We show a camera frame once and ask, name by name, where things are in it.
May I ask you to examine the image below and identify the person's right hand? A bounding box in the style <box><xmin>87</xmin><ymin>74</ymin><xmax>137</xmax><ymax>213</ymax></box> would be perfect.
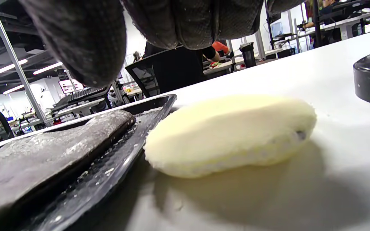
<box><xmin>18</xmin><ymin>0</ymin><xmax>305</xmax><ymax>88</ymax></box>

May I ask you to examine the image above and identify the brown leather bag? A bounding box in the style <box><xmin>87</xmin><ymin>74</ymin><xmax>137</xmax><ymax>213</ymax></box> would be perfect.
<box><xmin>0</xmin><ymin>110</ymin><xmax>137</xmax><ymax>219</ymax></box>

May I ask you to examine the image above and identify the black plastic tray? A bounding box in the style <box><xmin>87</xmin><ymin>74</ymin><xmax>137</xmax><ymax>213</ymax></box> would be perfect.
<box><xmin>0</xmin><ymin>94</ymin><xmax>178</xmax><ymax>231</ymax></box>

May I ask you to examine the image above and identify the yellow round sponge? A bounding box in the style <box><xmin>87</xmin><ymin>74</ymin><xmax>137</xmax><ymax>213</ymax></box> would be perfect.
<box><xmin>143</xmin><ymin>95</ymin><xmax>318</xmax><ymax>179</ymax></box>

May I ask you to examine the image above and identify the black mesh office chair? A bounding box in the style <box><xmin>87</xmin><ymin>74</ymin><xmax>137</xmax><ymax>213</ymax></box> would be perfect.
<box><xmin>125</xmin><ymin>45</ymin><xmax>206</xmax><ymax>98</ymax></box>

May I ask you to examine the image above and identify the black water bottle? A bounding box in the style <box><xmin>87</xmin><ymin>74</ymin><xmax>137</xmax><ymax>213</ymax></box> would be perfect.
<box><xmin>239</xmin><ymin>42</ymin><xmax>257</xmax><ymax>68</ymax></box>

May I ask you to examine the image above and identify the aluminium frame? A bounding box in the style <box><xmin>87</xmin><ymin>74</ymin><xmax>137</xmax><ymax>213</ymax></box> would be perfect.
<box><xmin>0</xmin><ymin>18</ymin><xmax>53</xmax><ymax>127</ymax></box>

